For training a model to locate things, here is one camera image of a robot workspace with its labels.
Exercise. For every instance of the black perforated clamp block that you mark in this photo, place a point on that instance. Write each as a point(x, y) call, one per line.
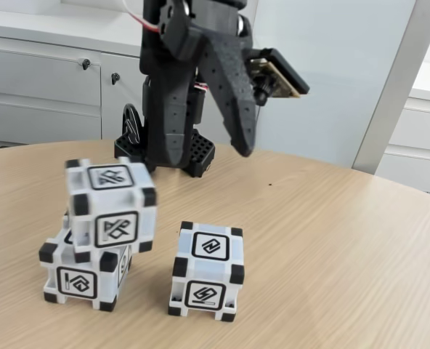
point(200, 156)

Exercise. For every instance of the white cube with house symbol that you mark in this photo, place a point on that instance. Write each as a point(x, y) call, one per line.
point(77, 287)

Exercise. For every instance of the grey window frame post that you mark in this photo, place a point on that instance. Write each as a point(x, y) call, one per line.
point(392, 102)

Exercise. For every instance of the white low cabinet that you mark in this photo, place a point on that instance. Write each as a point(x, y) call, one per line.
point(37, 91)
point(418, 138)

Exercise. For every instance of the white cube with ribbon symbol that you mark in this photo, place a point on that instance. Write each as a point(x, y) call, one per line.
point(109, 203)

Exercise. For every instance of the white cube with bolt symbol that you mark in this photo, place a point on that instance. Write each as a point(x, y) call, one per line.
point(207, 269)

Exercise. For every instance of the black cabinet key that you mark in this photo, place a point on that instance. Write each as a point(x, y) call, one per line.
point(115, 78)
point(86, 64)

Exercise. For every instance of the black gripper camera board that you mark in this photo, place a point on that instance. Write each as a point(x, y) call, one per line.
point(284, 76)

